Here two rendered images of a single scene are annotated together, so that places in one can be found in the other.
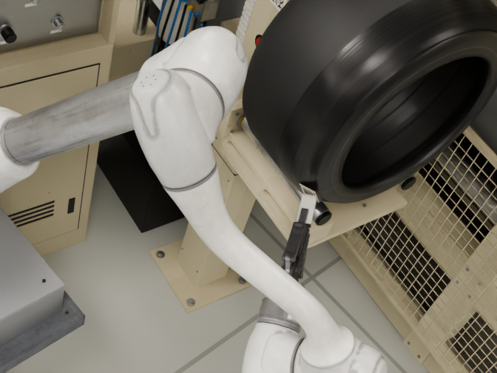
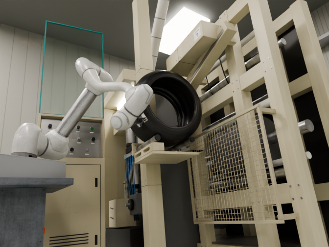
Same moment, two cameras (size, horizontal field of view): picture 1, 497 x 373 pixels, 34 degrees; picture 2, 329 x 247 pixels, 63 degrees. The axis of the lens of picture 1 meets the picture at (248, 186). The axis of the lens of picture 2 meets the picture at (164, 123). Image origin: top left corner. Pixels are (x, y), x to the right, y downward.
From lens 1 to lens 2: 2.15 m
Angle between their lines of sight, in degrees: 69
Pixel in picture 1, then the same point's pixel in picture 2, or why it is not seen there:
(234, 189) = (150, 194)
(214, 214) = (95, 76)
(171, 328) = not seen: outside the picture
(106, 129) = (79, 102)
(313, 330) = (124, 85)
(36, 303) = (54, 162)
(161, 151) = (80, 63)
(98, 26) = (100, 156)
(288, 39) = not seen: hidden behind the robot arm
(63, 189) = (92, 227)
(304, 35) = not seen: hidden behind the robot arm
